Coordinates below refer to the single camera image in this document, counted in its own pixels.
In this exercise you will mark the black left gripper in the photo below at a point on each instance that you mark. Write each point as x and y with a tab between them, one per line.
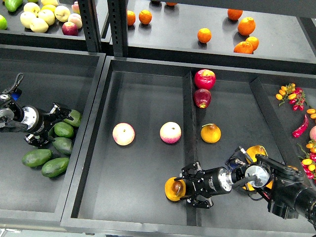
40	123

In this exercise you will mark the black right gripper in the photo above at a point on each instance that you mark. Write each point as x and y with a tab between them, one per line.
206	183

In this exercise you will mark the yellow pear with brown stem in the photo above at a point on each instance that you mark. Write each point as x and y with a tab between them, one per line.
174	189

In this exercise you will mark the dark green avocado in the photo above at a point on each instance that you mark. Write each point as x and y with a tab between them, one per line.
37	157

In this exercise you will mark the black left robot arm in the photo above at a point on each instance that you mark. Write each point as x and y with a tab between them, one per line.
11	114

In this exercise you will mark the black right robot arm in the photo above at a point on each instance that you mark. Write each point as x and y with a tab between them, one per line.
281	186

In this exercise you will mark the green avocado top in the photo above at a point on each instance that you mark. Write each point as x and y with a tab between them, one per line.
74	119

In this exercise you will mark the green avocado bottom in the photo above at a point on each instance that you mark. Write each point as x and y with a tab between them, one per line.
55	167

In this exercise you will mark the yellow pear near divider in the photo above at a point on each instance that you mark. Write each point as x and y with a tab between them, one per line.
210	133

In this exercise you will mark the yellow pear upper right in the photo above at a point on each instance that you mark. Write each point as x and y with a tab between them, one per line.
254	150

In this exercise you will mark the yellow pear lower middle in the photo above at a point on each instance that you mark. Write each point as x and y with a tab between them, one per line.
248	187

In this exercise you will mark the yellow pear lower right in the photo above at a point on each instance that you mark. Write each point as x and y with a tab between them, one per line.
292	167

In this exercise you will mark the green pear on shelf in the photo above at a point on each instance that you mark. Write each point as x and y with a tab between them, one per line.
13	5

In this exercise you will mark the pink yellow peach right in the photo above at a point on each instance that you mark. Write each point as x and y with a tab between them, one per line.
170	132

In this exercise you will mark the pink yellow peach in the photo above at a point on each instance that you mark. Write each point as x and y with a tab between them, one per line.
170	132
123	134

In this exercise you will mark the pink yellow peach left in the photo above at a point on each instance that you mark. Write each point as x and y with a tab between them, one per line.
123	134

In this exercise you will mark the black left tray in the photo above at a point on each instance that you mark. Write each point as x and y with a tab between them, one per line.
28	199

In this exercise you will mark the black tray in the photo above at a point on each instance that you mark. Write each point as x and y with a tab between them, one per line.
28	199
119	190

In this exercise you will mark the black centre tray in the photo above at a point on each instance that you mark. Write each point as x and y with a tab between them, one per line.
119	190

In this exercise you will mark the dark red apple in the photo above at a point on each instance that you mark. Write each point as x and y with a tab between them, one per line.
202	98

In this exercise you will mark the red apple on shelf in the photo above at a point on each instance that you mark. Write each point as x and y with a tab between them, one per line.
70	29

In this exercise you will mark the pale yellow apple front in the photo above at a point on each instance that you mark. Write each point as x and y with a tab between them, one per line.
38	25

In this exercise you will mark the pale yellow apple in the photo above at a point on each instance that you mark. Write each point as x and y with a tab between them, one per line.
32	7
38	25
26	18
62	13
47	15

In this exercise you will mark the bright red apple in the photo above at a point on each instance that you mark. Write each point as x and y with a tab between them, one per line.
205	79

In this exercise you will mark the pale yellow apple left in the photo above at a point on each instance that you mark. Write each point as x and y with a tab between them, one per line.
26	18

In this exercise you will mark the pink peach on shelf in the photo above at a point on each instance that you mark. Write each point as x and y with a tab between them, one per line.
76	19

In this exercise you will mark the red chili pepper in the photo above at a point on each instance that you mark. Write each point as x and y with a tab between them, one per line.
302	128

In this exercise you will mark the green apple shelf edge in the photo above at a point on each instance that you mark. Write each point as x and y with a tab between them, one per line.
3	23

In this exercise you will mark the pale yellow apple middle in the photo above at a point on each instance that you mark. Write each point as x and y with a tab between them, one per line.
47	15

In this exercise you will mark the pale yellow apple right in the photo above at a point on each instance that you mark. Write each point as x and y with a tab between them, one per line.
62	13

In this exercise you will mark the cherry tomato bunch bottom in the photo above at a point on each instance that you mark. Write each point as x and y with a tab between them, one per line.
308	160

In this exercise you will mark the cherry tomato bunch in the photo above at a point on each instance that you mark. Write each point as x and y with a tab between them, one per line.
292	94
308	160

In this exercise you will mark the pale yellow apple back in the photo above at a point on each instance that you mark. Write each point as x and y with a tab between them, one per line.
32	7

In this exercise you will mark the pink peach right edge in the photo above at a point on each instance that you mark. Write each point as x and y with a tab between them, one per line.
312	133

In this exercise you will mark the cherry tomato bunch top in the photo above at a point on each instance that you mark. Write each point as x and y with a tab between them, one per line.
292	94

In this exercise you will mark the orange on shelf left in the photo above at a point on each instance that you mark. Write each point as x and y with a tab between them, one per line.
131	18

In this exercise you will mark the orange cherry tomatoes pair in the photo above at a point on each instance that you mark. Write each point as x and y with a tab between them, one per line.
312	113

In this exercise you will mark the black shelf post left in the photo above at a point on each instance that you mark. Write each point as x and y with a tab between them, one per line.
90	25

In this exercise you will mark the black shelf post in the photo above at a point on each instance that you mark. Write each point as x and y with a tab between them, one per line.
90	25
118	21

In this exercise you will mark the black shelf post right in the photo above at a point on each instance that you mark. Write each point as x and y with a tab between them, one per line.
118	21

